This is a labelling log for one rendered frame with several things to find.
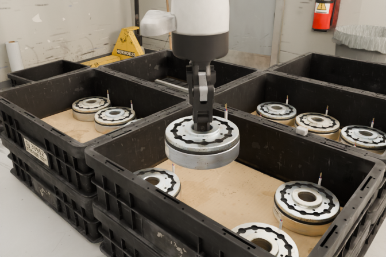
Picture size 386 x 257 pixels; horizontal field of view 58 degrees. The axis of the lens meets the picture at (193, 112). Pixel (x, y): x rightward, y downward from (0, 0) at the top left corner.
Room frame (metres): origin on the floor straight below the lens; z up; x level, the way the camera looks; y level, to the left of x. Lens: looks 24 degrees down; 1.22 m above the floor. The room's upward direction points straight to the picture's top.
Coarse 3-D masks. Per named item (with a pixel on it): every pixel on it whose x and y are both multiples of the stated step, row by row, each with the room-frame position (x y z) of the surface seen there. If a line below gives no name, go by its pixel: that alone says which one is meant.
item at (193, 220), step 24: (96, 144) 0.52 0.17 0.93; (312, 144) 0.53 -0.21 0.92; (96, 168) 0.47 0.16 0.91; (120, 168) 0.45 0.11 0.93; (384, 168) 0.45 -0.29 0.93; (144, 192) 0.39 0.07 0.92; (360, 192) 0.39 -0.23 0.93; (168, 216) 0.36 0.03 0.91; (192, 216) 0.34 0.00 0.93; (216, 240) 0.31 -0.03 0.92; (240, 240) 0.30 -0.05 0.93; (336, 240) 0.30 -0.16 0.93
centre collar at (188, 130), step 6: (186, 126) 0.43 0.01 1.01; (192, 126) 0.43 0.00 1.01; (210, 126) 0.43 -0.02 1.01; (216, 126) 0.43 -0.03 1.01; (186, 132) 0.42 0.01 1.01; (192, 132) 0.41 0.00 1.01; (198, 132) 0.41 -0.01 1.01; (204, 132) 0.41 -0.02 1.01; (210, 132) 0.41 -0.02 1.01; (216, 132) 0.41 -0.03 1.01
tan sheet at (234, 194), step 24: (168, 168) 0.60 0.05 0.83; (240, 168) 0.60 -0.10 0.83; (192, 192) 0.52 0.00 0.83; (216, 192) 0.52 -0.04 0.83; (240, 192) 0.52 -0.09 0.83; (264, 192) 0.52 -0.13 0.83; (216, 216) 0.45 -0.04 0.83; (240, 216) 0.45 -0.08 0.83; (264, 216) 0.45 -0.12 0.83; (312, 240) 0.40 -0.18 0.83
